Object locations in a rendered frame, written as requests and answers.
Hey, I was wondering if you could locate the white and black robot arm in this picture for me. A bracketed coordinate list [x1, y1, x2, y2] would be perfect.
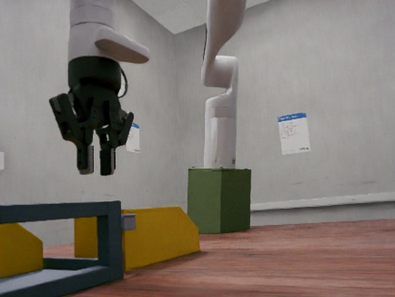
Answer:
[67, 0, 247, 169]

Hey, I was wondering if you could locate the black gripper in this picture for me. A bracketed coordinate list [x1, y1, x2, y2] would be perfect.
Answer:
[49, 56, 134, 176]

